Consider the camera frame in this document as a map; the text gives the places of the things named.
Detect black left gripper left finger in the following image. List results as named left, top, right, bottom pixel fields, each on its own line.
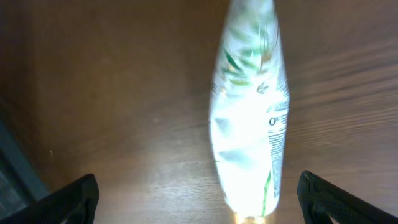
left=1, top=174, right=100, bottom=224

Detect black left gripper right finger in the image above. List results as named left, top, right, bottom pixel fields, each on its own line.
left=297, top=170, right=397, bottom=224

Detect white Pantene tube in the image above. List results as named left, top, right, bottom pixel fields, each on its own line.
left=208, top=0, right=290, bottom=223

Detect grey plastic basket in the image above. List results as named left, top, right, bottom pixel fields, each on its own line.
left=1, top=123, right=49, bottom=219

